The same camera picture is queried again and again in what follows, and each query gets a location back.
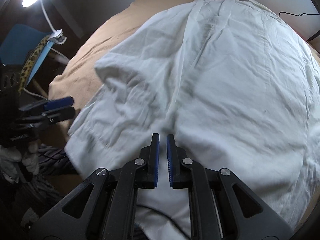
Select black power cable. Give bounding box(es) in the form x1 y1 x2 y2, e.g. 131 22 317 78
278 11 320 17

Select blue chair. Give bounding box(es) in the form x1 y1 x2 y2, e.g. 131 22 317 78
0 23 54 86

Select leopard print cloth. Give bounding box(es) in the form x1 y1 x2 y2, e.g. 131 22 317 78
18 35 49 95

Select white shorts garment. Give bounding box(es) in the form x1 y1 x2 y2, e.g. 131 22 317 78
65 0 320 240

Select left gloved hand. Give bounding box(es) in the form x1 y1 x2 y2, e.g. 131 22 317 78
1 141 39 183

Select white clip lamp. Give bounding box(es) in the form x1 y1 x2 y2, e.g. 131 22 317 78
22 0 67 45

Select tan bed blanket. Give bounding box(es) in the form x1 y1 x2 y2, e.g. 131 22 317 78
48 0 320 233

